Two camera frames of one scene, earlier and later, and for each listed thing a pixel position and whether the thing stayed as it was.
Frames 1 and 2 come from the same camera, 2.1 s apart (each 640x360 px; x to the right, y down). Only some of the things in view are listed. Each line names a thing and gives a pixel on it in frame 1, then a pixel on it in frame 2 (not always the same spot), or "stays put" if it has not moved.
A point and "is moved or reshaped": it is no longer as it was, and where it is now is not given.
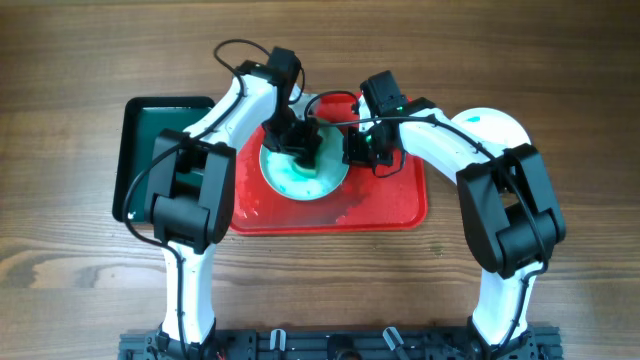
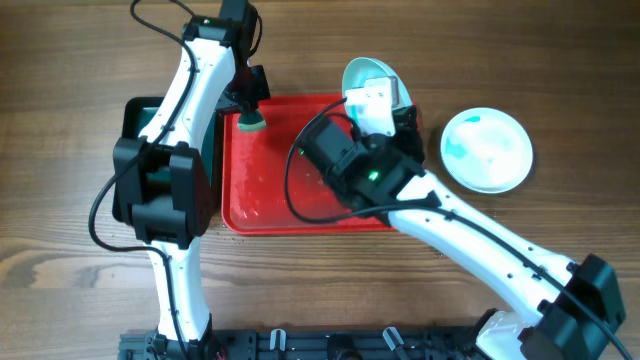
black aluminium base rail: [541, 343] stays put
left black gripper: [297, 142] → [260, 92]
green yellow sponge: [311, 173] is moved or reshaped
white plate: [279, 171] → [357, 72]
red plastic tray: [367, 201] stays put
